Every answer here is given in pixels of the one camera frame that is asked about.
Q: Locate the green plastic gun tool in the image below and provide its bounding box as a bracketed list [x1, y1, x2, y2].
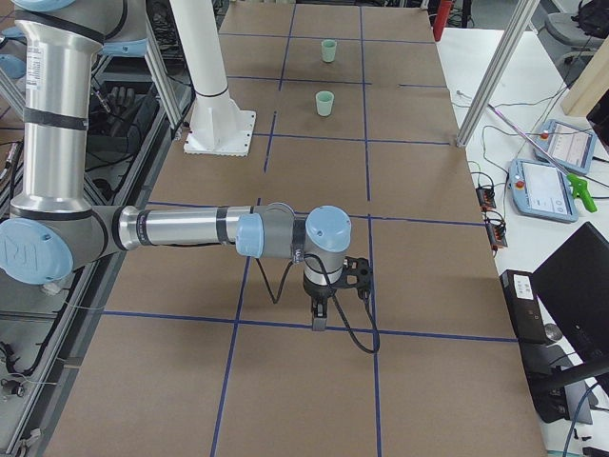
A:
[566, 173, 598, 212]

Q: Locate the mint green cup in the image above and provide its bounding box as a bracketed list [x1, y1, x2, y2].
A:
[315, 90, 334, 117]
[321, 39, 338, 63]

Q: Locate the black mini computer box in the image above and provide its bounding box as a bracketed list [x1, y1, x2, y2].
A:
[500, 269, 553, 346]

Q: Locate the wooden board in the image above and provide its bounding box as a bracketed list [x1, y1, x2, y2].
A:
[560, 39, 609, 117]

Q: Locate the black orange relay board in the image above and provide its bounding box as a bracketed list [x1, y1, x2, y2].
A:
[476, 186, 497, 211]
[485, 219, 508, 251]

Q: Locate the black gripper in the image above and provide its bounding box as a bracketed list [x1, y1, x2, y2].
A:
[304, 279, 335, 331]

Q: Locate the black monitor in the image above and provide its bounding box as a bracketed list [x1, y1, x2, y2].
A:
[532, 222, 608, 362]

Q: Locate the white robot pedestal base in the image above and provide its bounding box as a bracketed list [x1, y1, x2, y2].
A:
[170, 0, 256, 157]

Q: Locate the far teach pendant tablet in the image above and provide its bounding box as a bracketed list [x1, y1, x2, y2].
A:
[532, 119, 597, 175]

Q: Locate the upper black orange relay board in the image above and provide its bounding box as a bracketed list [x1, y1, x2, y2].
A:
[476, 186, 497, 211]

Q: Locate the brown paper table cover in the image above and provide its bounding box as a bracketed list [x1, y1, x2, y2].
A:
[46, 2, 544, 456]

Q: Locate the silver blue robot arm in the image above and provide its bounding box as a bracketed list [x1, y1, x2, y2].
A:
[1, 1, 351, 331]

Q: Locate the red cylinder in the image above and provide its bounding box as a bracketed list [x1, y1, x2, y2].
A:
[432, 0, 453, 43]

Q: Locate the left aluminium frame rail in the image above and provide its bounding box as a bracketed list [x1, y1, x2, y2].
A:
[145, 38, 182, 130]

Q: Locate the near teach pendant tablet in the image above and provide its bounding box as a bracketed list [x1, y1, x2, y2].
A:
[509, 159, 579, 223]

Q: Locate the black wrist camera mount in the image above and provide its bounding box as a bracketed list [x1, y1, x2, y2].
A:
[332, 256, 373, 301]

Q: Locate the aluminium frame post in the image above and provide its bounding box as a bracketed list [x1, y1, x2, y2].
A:
[456, 0, 540, 148]

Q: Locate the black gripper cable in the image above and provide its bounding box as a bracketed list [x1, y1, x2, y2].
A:
[256, 251, 382, 354]

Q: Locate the lower black orange relay board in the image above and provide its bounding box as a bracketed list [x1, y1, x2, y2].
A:
[485, 219, 508, 251]

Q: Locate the teach pendant tablet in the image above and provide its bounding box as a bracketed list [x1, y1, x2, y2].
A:
[532, 119, 597, 175]
[509, 159, 579, 223]

